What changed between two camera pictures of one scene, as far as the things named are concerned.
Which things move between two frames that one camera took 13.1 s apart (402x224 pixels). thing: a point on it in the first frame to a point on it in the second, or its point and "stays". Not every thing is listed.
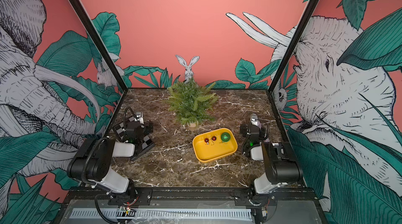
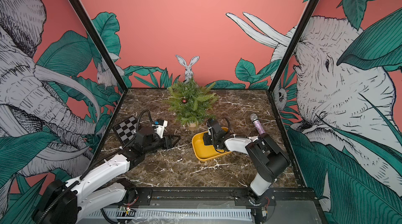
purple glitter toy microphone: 254,120 stays
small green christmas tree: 192,103 stays
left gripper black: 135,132 to 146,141
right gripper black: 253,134 to 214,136
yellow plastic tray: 204,152 stays
